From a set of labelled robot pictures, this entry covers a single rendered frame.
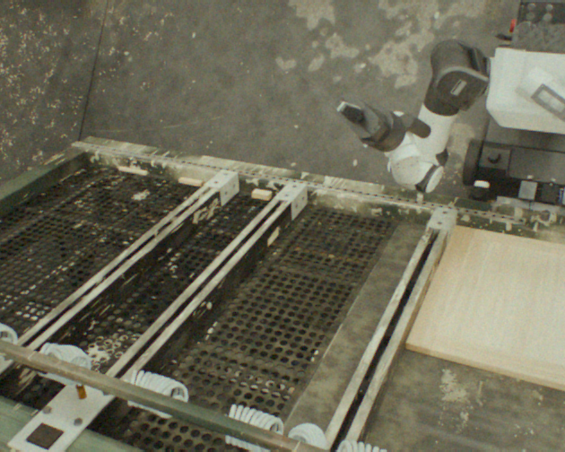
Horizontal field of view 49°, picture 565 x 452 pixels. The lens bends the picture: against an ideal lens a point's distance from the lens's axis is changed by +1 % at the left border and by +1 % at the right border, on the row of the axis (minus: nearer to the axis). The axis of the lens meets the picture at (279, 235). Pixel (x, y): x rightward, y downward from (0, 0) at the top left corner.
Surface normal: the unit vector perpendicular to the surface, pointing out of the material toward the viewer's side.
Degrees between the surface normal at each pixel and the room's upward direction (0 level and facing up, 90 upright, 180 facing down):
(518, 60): 23
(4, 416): 51
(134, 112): 0
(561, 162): 0
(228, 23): 0
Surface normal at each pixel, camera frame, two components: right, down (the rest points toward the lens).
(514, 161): -0.35, -0.16
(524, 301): -0.04, -0.85
